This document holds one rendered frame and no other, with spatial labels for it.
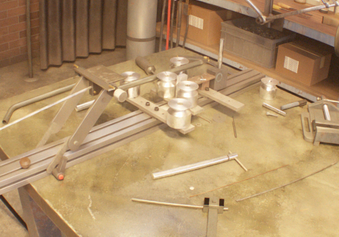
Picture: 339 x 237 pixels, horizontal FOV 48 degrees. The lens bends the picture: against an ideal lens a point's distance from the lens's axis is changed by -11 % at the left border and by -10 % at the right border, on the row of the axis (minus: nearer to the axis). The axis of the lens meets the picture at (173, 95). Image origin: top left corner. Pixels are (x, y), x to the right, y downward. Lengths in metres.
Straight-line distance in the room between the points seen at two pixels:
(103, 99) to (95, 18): 2.86
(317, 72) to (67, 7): 2.05
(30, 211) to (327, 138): 0.79
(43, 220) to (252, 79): 0.71
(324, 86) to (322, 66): 0.12
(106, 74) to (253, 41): 1.78
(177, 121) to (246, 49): 1.74
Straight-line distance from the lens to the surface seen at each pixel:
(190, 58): 1.34
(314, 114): 1.11
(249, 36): 2.55
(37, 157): 0.83
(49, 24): 3.42
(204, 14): 2.73
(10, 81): 3.44
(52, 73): 3.51
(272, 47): 2.48
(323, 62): 2.46
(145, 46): 2.90
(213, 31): 2.77
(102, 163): 0.85
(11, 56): 3.76
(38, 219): 1.16
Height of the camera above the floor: 1.38
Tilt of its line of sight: 26 degrees down
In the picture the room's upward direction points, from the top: 4 degrees clockwise
